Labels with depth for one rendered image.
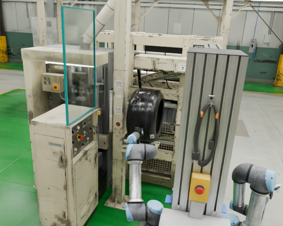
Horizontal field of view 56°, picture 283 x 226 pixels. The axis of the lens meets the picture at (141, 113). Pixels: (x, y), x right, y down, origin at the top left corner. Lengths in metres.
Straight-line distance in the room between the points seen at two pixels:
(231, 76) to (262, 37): 10.66
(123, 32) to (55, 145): 1.24
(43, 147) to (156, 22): 9.70
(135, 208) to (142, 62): 1.63
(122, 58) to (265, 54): 9.52
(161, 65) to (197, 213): 1.85
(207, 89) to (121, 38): 1.67
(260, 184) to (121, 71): 1.71
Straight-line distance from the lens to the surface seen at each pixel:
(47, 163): 2.63
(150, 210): 1.92
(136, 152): 1.95
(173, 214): 1.44
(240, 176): 1.73
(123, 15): 2.72
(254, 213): 1.84
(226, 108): 1.22
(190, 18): 11.59
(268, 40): 11.81
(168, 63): 2.90
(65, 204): 2.78
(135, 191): 1.93
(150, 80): 3.10
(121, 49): 2.74
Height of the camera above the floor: 2.14
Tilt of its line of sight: 19 degrees down
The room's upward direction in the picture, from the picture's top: 3 degrees clockwise
